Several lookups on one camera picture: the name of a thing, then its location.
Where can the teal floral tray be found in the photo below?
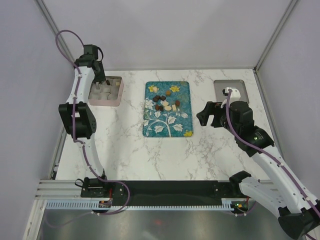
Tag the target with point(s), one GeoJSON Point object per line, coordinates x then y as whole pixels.
{"type": "Point", "coordinates": [167, 111]}

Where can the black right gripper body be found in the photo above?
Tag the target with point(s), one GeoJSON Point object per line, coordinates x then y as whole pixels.
{"type": "Point", "coordinates": [220, 118]}

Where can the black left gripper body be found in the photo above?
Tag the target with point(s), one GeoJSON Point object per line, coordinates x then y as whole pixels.
{"type": "Point", "coordinates": [100, 76]}

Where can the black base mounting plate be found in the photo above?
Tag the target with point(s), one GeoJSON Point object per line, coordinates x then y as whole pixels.
{"type": "Point", "coordinates": [166, 192]}

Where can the white square chocolate right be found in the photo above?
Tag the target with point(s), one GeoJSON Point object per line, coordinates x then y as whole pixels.
{"type": "Point", "coordinates": [174, 108]}

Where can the white heart chocolate centre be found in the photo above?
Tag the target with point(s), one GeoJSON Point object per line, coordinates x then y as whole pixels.
{"type": "Point", "coordinates": [164, 103]}

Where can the white heart chocolate top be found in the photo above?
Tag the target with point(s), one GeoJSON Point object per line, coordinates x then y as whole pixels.
{"type": "Point", "coordinates": [154, 89]}

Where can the aluminium frame rail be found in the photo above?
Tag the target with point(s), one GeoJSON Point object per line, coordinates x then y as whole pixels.
{"type": "Point", "coordinates": [59, 40]}

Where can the white slotted cable duct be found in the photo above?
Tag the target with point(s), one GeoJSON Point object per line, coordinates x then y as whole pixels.
{"type": "Point", "coordinates": [99, 205]}

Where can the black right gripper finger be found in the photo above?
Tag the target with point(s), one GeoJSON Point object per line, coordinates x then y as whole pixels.
{"type": "Point", "coordinates": [209, 109]}
{"type": "Point", "coordinates": [203, 117]}

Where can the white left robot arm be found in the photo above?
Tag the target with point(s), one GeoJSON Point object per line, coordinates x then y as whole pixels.
{"type": "Point", "coordinates": [78, 120]}

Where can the white heart chocolate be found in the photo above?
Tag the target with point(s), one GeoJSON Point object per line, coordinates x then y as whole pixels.
{"type": "Point", "coordinates": [154, 89]}
{"type": "Point", "coordinates": [164, 103]}

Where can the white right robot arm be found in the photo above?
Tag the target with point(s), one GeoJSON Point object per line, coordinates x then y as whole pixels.
{"type": "Point", "coordinates": [296, 209]}

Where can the white oval chocolate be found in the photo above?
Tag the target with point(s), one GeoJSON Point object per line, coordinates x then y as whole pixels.
{"type": "Point", "coordinates": [168, 108]}

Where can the pink chocolate box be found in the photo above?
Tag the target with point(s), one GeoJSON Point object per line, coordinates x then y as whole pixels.
{"type": "Point", "coordinates": [107, 99]}

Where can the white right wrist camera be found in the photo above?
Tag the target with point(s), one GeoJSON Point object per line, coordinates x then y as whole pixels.
{"type": "Point", "coordinates": [232, 95]}

